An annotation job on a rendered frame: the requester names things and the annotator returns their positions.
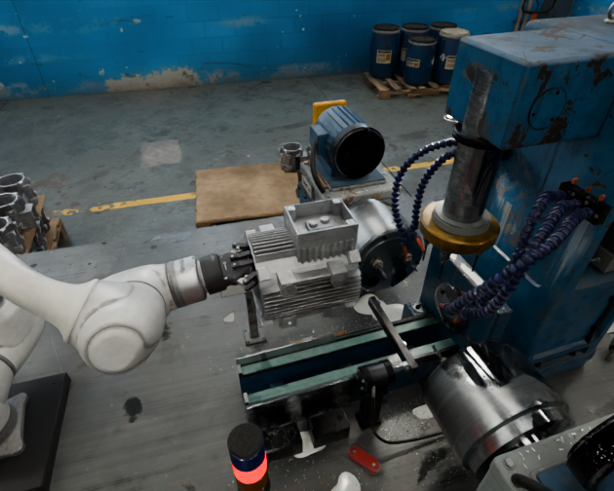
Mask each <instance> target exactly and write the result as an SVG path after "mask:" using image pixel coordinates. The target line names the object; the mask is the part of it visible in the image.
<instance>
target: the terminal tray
mask: <svg viewBox="0 0 614 491"><path fill-rule="evenodd" d="M335 200H338V201H339V202H335ZM290 207H292V208H293V209H289V208H290ZM349 220H353V222H352V223H350V222H349ZM284 221H285V227H287V229H288V231H289V234H290V236H291V237H292V240H293V244H294V245H295V248H296V258H297V262H298V263H299V262H301V264H304V263H305V261H307V262H308V263H311V260H314V261H315V262H317V259H320V260H321V261H323V260H324V258H326V259H329V257H330V256H331V257H332V258H335V255H338V257H341V254H344V255H345V256H346V254H347V251H349V250H355V249H356V245H357V240H358V231H359V223H358V221H357V220H356V219H355V217H354V216H353V214H352V213H351V212H350V210H348V208H347V207H346V205H345V204H344V203H343V201H342V200H341V198H334V199H328V200H322V201H316V202H310V203H303V204H297V205H291V206H284ZM301 228H303V229H304V231H300V229H301Z"/></svg>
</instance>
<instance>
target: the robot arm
mask: <svg viewBox="0 0 614 491"><path fill-rule="evenodd" d="M232 247H233V248H232V249H231V251H230V252H226V253H225V254H223V255H221V256H218V254H217V253H214V254H210V255H207V256H203V257H200V258H199V261H198V260H197V258H196V257H195V256H190V257H186V258H182V259H179V260H175V261H171V262H169V263H165V264H158V265H154V264H150V265H145V266H140V267H136V268H132V269H129V270H126V271H123V272H120V273H117V274H114V275H111V276H109V277H107V278H105V279H103V280H98V279H94V280H92V281H90V282H87V283H81V284H72V283H63V282H60V281H57V280H54V279H51V278H49V277H46V276H44V275H42V274H40V273H38V272H37V271H35V270H33V269H32V268H30V267H29V266H28V265H26V264H25V263H24V262H22V261H21V260H20V259H19V258H17V257H16V256H15V255H14V254H12V253H11V252H10V251H9V250H8V249H6V248H5V247H4V246H3V245H1V244H0V460H2V459H4V458H7V457H13V456H18V455H19V454H20V453H22V451H23V450H24V448H25V444H24V441H23V427H24V414H25V406H26V404H27V401H28V395H27V394H25V393H21V394H18V395H16V396H14V397H11V398H9V399H7V398H8V395H9V391H10V388H11V385H12V381H13V378H14V377H15V375H16V374H17V372H18V371H19V370H20V369H21V367H22V366H23V364H24V363H25V362H26V360H27V359H28V357H29V355H30V354H31V352H32V351H33V349H34V347H35V346H36V344H37V342H38V340H39V338H40V336H41V334H42V332H43V328H44V324H45V321H47V322H49V323H51V324H53V325H54V326H55V327H56V328H57V329H58V330H59V331H60V333H61V335H62V338H63V341H64V343H66V344H68V345H70V346H71V347H73V348H74V349H76V350H77V351H78V353H79V355H80V357H81V358H82V360H83V361H84V362H85V364H86V365H87V366H89V367H90V368H91V369H93V370H95V371H97V372H99V373H102V374H107V375H118V374H123V373H127V372H129V371H132V370H134V369H136V368H137V367H139V366H140V365H142V364H143V363H144V362H145V361H146V360H147V359H148V358H149V357H150V356H151V354H152V353H153V352H154V350H155V348H156V347H157V345H158V343H159V341H160V339H161V337H162V334H163V331H164V327H165V323H166V317H167V316H168V315H169V314H170V312H171V311H173V310H175V309H178V308H181V307H182V308H183V307H185V306H188V305H191V304H194V303H198V302H201V301H204V300H206V299H207V297H208V296H207V292H208V293H209V295H211V294H215V293H218V292H220V291H224V290H226V289H227V286H229V285H238V284H239V285H241V286H242V287H243V288H244V289H245V291H246V292H248V291H250V290H252V289H253V288H254V287H255V286H256V285H258V279H257V274H256V270H255V265H254V261H253V257H252V253H251V250H250V247H249V243H233V244H232Z"/></svg>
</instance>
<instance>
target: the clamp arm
mask: <svg viewBox="0 0 614 491"><path fill-rule="evenodd" d="M368 306H369V307H370V309H371V311H372V313H373V314H374V315H375V317H376V318H377V320H378V322H379V323H380V325H381V327H382V328H383V330H384V332H385V333H386V335H387V337H388V339H389V340H390V342H391V344H392V345H393V347H394V349H395V350H396V352H397V354H398V355H399V357H400V359H401V361H402V362H403V363H404V365H405V366H408V367H407V368H406V371H408V373H409V375H413V374H416V373H417V370H418V364H417V363H416V361H415V360H414V358H413V356H412V355H411V353H410V352H409V350H408V348H407V347H406V343H405V342H404V341H403V340H402V338H401V337H400V335H399V333H398V332H397V331H396V330H395V328H394V326H393V325H392V323H391V321H390V320H389V318H388V317H387V315H386V313H385V312H384V310H383V309H382V307H381V305H380V301H379V300H377V299H376V297H375V296H371V297H368ZM405 362H406V363H405Z"/></svg>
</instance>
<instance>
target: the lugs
mask: <svg viewBox="0 0 614 491"><path fill-rule="evenodd" d="M249 233H255V230H249V231H246V232H245V239H246V241H247V240H248V234H249ZM346 257H347V261H348V264H354V263H359V262H361V261H362V260H361V257H360V252H359V250H358V249H355V250H349V251H347V254H346ZM256 273H257V278H258V281H259V282H265V281H270V280H271V275H270V270H269V267H268V266H267V267H262V268H257V269H256ZM353 306H356V302H352V303H347V304H345V308H349V307H353ZM260 319H261V324H262V326H266V325H271V324H274V322H273V321H265V320H264V318H263V317H260Z"/></svg>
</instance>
